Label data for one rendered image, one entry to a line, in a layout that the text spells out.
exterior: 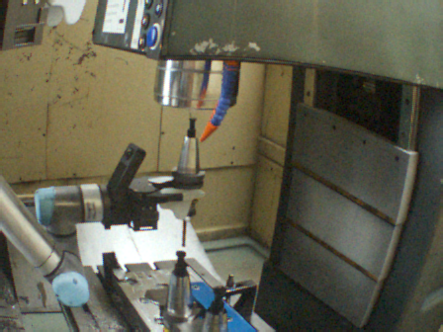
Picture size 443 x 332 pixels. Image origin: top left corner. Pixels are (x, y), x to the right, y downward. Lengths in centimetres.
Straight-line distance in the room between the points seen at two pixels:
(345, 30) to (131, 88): 138
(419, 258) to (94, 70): 143
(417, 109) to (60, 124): 139
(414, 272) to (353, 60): 60
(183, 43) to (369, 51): 32
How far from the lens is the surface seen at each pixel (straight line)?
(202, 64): 87
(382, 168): 114
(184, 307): 71
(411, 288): 117
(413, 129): 109
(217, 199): 229
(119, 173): 95
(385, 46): 80
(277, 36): 64
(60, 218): 91
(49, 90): 190
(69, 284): 81
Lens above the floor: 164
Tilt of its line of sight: 18 degrees down
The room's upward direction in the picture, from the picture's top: 5 degrees clockwise
